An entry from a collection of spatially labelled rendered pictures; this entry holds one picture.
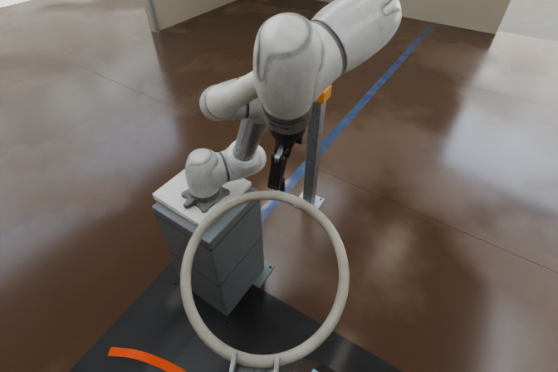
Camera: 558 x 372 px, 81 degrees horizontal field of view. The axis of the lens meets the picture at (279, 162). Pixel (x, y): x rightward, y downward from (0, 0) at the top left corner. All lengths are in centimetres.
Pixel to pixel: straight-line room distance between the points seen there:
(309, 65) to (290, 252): 209
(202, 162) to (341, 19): 109
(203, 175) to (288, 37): 114
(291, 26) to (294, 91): 9
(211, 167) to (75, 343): 144
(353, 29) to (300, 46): 12
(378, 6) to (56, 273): 263
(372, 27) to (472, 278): 231
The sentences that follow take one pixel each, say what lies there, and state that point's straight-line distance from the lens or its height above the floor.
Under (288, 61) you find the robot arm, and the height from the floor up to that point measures 189.
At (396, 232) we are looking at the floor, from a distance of 273.
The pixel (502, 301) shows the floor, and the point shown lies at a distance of 271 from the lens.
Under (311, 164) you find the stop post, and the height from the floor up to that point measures 47.
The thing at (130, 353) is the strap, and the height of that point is 2.
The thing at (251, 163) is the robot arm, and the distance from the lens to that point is 153.
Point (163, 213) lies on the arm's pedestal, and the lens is 175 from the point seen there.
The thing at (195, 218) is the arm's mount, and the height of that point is 83.
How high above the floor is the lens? 208
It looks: 42 degrees down
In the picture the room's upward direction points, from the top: straight up
